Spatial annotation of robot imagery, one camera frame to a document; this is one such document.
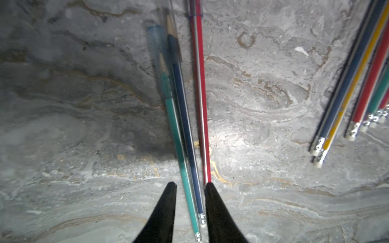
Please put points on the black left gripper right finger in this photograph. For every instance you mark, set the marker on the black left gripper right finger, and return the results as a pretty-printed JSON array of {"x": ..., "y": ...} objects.
[{"x": 221, "y": 226}]

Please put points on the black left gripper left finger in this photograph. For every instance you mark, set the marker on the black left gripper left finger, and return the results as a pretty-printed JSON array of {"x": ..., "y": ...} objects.
[{"x": 160, "y": 226}]

